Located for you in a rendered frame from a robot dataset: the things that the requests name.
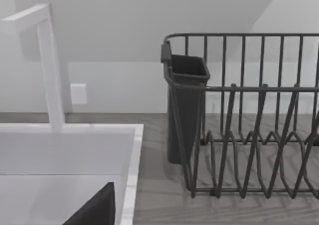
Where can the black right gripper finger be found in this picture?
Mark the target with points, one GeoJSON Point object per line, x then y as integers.
{"type": "Point", "coordinates": [99, 207]}

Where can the white sink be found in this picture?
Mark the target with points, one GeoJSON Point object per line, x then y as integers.
{"type": "Point", "coordinates": [62, 155]}

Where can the dark grey cutlery holder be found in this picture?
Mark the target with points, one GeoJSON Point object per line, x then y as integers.
{"type": "Point", "coordinates": [183, 110]}

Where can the tall white tap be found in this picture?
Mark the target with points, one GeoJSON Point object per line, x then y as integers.
{"type": "Point", "coordinates": [51, 67]}

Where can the white wall outlet plate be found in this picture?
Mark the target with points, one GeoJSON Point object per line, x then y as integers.
{"type": "Point", "coordinates": [78, 93]}

